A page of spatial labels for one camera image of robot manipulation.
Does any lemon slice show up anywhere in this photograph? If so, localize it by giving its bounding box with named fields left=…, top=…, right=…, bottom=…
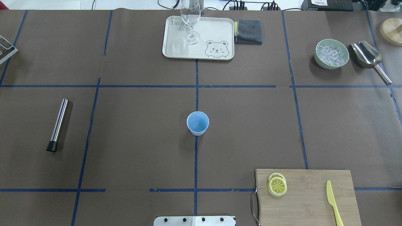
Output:
left=268, top=173, right=286, bottom=182
left=267, top=176, right=287, bottom=196

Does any yellow plastic knife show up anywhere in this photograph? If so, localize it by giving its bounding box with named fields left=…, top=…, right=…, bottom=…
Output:
left=326, top=180, right=344, bottom=226

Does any wooden cutting board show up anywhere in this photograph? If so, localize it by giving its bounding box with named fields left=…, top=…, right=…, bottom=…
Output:
left=255, top=169, right=361, bottom=226

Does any clear wine glass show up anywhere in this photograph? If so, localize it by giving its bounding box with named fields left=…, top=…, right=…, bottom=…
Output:
left=180, top=0, right=201, bottom=45

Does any steel ice scoop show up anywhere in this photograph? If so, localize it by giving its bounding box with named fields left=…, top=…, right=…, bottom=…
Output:
left=351, top=41, right=393, bottom=86

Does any white wire cup rack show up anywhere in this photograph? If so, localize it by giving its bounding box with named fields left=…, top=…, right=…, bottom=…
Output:
left=0, top=36, right=18, bottom=64

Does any blue paper cup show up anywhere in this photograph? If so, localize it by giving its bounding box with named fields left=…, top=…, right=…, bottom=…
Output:
left=186, top=111, right=209, bottom=136

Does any steel muddler black tip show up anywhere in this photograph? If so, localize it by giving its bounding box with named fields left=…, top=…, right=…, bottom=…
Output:
left=46, top=98, right=69, bottom=153

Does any green bowl of ice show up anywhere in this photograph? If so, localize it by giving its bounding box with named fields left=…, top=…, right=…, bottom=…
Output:
left=314, top=39, right=350, bottom=70

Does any cream bear tray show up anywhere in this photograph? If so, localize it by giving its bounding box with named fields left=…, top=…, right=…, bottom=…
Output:
left=162, top=16, right=235, bottom=60

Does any grey folded cloth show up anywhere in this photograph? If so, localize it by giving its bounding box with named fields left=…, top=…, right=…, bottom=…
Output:
left=234, top=19, right=263, bottom=45

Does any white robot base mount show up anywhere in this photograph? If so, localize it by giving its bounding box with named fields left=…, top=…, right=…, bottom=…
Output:
left=153, top=216, right=236, bottom=226

